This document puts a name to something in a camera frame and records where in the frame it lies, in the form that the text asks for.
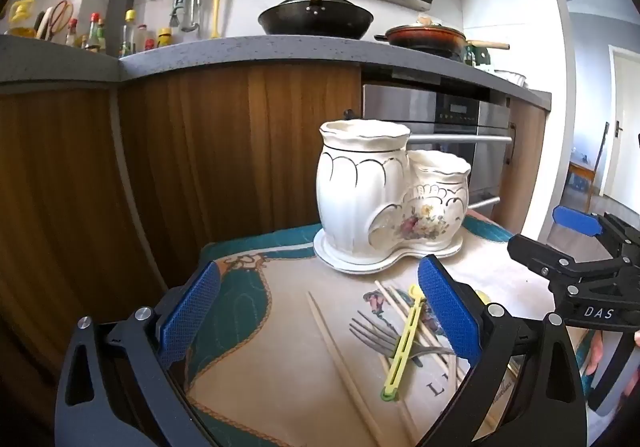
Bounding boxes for white door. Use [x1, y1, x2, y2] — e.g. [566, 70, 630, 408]
[602, 44, 640, 213]

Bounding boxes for wooden chair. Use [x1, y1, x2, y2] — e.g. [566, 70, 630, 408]
[567, 122, 610, 213]

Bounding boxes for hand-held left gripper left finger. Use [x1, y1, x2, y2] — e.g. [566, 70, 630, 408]
[54, 261, 223, 447]

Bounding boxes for wooden chopstick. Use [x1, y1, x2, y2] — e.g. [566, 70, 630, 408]
[375, 280, 466, 385]
[307, 291, 383, 447]
[388, 286, 443, 345]

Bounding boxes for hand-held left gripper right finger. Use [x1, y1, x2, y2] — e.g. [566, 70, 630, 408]
[417, 254, 588, 447]

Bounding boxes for green item on counter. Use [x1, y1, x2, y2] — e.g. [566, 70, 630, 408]
[465, 47, 493, 71]

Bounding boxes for white bowl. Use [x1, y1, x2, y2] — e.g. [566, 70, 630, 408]
[492, 70, 529, 88]

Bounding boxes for metal fork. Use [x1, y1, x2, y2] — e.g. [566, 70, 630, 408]
[349, 319, 457, 361]
[356, 311, 453, 358]

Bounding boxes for orange frying pan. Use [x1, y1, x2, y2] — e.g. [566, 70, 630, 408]
[374, 23, 511, 53]

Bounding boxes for yellow green plastic fork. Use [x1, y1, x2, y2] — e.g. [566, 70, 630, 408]
[381, 284, 427, 401]

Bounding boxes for grey kitchen countertop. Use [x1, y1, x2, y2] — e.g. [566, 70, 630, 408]
[0, 34, 552, 110]

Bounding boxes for yellow plastic container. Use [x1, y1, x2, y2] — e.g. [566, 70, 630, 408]
[9, 0, 37, 38]

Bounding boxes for stainless steel oven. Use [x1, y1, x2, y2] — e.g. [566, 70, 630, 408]
[361, 83, 516, 223]

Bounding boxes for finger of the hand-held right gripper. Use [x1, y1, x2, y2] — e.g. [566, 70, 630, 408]
[507, 234, 631, 288]
[552, 206, 640, 268]

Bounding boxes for wooden kitchen cabinet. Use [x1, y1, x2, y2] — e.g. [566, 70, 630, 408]
[0, 64, 362, 378]

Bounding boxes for hanging metal ladle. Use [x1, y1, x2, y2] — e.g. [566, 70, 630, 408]
[181, 0, 203, 33]

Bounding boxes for printed cloth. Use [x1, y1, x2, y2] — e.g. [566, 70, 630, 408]
[185, 210, 601, 447]

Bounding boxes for white ceramic utensil holder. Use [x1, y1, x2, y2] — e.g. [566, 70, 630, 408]
[313, 120, 472, 274]

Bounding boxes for narrow wooden cabinet panel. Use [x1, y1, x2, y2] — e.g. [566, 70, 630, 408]
[492, 97, 547, 233]

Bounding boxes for row of condiment bottles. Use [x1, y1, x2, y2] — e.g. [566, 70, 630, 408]
[65, 10, 173, 59]

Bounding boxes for leaning wooden boards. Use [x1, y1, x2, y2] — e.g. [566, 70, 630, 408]
[35, 0, 75, 42]

